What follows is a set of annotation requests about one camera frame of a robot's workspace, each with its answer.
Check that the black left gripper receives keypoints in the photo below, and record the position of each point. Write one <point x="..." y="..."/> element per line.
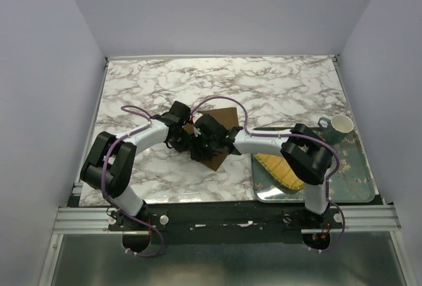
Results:
<point x="180" y="146"/>

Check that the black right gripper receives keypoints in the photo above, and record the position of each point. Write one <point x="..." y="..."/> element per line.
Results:
<point x="195" y="143"/>

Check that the brown cloth napkin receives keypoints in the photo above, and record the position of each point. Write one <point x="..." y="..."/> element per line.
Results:
<point x="224" y="121"/>

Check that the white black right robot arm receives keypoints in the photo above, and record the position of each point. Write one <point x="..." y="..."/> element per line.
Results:
<point x="305" y="153"/>

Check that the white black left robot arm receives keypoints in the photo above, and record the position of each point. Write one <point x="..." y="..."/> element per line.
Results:
<point x="109" y="164"/>

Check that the teal mug white inside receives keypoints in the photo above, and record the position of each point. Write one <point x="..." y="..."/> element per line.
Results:
<point x="336" y="128"/>

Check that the yellow bamboo mat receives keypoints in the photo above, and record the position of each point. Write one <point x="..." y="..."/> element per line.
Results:
<point x="280" y="170"/>

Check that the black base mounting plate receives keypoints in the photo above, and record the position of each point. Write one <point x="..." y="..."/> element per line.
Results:
<point x="230" y="235"/>

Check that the teal floral metal tray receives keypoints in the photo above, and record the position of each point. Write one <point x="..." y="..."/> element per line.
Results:
<point x="352" y="183"/>

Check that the aluminium frame rail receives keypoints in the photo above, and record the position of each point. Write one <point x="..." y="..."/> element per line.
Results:
<point x="223" y="216"/>

